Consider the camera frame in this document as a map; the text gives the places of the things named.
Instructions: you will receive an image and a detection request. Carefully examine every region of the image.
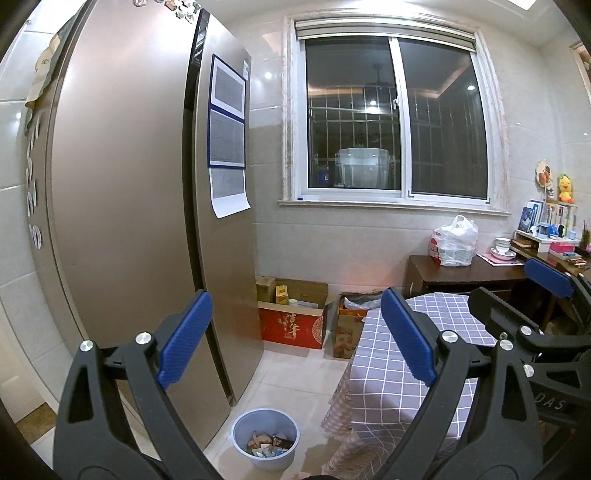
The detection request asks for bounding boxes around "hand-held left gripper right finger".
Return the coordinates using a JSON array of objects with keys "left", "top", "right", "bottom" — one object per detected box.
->
[{"left": 369, "top": 287, "right": 546, "bottom": 480}]

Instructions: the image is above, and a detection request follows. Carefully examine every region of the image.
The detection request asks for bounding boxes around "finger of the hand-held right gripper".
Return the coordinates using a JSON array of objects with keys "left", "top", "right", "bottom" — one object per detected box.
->
[
  {"left": 525, "top": 258, "right": 591, "bottom": 333},
  {"left": 468, "top": 287, "right": 543, "bottom": 352}
]

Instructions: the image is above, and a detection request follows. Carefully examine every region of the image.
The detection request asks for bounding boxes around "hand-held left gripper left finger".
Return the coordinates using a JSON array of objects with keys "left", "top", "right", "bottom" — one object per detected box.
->
[{"left": 53, "top": 289, "right": 218, "bottom": 480}]

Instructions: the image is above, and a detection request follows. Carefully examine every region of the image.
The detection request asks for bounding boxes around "light blue plastic bin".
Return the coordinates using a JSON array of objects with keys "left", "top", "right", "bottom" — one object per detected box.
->
[{"left": 231, "top": 407, "right": 300, "bottom": 472}]

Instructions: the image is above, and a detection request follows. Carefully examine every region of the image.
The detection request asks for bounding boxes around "pile of wrappers and papers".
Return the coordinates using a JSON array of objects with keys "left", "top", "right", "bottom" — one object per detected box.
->
[{"left": 246, "top": 429, "right": 294, "bottom": 459}]

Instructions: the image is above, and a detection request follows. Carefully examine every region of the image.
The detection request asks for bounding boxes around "white desk organizer shelf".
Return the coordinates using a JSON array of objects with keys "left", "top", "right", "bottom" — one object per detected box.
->
[{"left": 510, "top": 226, "right": 583, "bottom": 254}]

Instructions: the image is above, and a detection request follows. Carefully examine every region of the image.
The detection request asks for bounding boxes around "purple checked tablecloth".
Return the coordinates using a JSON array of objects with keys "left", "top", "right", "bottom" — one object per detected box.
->
[{"left": 348, "top": 292, "right": 546, "bottom": 453}]

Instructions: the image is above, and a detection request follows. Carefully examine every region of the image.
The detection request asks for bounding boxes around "dark wooden sideboard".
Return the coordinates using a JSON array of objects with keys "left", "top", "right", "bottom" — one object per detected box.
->
[{"left": 403, "top": 255, "right": 591, "bottom": 324}]

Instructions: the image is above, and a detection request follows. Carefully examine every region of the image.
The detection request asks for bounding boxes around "pink paper mat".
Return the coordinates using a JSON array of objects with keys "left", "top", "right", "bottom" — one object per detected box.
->
[{"left": 476, "top": 251, "right": 527, "bottom": 266}]

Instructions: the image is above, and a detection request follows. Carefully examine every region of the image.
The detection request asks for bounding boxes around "grey plastic liner bag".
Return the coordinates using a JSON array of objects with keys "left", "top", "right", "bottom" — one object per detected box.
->
[{"left": 344, "top": 295, "right": 383, "bottom": 311}]

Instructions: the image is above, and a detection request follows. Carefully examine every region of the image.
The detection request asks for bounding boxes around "row of small bottles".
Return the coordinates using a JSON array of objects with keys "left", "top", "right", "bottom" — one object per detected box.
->
[{"left": 545, "top": 203, "right": 581, "bottom": 241}]

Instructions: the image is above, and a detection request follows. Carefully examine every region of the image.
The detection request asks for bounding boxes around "brown printed cardboard box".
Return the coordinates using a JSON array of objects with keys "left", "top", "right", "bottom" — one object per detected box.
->
[{"left": 333, "top": 292, "right": 384, "bottom": 360}]

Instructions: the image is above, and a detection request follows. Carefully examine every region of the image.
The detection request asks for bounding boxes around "white plastic bag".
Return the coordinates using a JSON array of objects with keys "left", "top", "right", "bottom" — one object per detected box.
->
[{"left": 430, "top": 215, "right": 478, "bottom": 267}]

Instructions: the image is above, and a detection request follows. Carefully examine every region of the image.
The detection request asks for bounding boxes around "yellow duck plush toy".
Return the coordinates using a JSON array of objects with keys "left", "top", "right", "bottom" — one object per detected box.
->
[{"left": 557, "top": 174, "right": 576, "bottom": 204}]

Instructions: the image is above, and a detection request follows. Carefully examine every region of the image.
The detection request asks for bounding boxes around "small brown cardboard box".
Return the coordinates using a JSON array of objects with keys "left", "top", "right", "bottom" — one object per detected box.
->
[{"left": 256, "top": 276, "right": 277, "bottom": 304}]

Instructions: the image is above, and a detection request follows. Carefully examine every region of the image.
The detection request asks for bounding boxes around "red cardboard box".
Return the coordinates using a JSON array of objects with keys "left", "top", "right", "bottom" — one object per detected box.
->
[{"left": 257, "top": 279, "right": 337, "bottom": 350}]

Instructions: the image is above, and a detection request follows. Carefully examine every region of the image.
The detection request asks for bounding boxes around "white printed paper sheet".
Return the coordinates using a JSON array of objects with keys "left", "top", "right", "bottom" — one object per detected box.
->
[{"left": 210, "top": 167, "right": 252, "bottom": 219}]

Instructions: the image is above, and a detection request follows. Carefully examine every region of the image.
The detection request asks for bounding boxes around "champagne two-door refrigerator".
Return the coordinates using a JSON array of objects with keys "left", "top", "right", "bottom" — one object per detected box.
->
[{"left": 23, "top": 0, "right": 264, "bottom": 450}]

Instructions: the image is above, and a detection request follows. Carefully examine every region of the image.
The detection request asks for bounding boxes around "row of white fridge magnets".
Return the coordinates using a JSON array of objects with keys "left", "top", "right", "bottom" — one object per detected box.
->
[{"left": 23, "top": 115, "right": 45, "bottom": 250}]

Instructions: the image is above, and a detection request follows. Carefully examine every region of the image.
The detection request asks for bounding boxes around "white sliding window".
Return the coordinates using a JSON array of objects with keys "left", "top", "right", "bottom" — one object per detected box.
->
[{"left": 277, "top": 14, "right": 511, "bottom": 217}]

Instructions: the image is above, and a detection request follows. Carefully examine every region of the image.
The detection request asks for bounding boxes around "grey roller blind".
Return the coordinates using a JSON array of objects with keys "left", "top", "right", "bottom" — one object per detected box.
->
[{"left": 294, "top": 19, "right": 476, "bottom": 49}]

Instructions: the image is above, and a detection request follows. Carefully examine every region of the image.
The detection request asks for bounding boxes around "beige hanging cloth bag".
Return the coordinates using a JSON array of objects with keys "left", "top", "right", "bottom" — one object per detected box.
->
[{"left": 25, "top": 28, "right": 64, "bottom": 112}]

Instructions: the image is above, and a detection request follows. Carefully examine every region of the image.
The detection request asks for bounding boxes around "cluster of figure fridge magnets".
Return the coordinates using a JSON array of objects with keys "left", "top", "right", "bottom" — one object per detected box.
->
[{"left": 131, "top": 0, "right": 204, "bottom": 24}]

